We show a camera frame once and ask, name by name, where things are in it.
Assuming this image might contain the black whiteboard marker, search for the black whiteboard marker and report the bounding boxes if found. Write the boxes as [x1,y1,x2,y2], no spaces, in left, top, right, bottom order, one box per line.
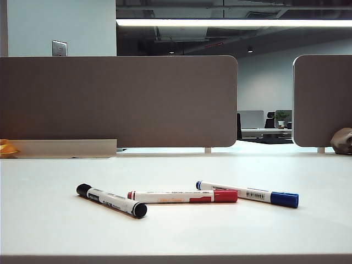
[76,183,149,219]

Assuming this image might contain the blue whiteboard marker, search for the blue whiteboard marker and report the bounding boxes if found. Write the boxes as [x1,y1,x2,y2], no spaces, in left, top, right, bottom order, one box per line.
[195,180,300,208]

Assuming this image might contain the wide brown desk divider panel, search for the wide brown desk divider panel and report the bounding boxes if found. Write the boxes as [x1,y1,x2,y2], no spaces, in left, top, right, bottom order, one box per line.
[0,55,239,149]

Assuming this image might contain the red whiteboard marker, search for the red whiteboard marker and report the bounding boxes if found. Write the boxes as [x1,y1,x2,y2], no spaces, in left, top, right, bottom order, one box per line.
[127,189,239,205]

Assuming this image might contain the white background desk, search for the white background desk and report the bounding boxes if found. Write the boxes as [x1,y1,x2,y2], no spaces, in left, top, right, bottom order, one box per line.
[240,128,293,139]

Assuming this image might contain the black office chair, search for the black office chair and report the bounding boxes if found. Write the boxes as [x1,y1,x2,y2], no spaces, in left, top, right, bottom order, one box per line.
[264,111,277,129]

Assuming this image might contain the small potted green plant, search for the small potted green plant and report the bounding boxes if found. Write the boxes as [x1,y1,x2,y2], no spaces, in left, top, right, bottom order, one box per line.
[275,110,290,130]

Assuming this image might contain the long ceiling light strip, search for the long ceiling light strip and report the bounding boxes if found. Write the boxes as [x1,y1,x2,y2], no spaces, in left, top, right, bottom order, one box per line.
[115,18,352,28]

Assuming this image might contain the narrow brown desk divider panel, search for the narrow brown desk divider panel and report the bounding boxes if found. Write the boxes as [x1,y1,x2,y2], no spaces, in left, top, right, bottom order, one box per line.
[292,53,352,148]

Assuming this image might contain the brown crumpled object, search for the brown crumpled object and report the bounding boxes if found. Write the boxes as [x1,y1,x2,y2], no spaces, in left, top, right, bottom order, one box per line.
[329,127,352,155]

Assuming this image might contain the orange yellow crumpled bag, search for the orange yellow crumpled bag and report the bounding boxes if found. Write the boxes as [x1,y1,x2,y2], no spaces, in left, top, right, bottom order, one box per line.
[0,139,23,159]

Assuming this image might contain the metal wall outlet plate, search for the metal wall outlet plate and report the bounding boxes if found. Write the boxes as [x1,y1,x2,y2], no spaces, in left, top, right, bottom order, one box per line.
[51,40,69,57]

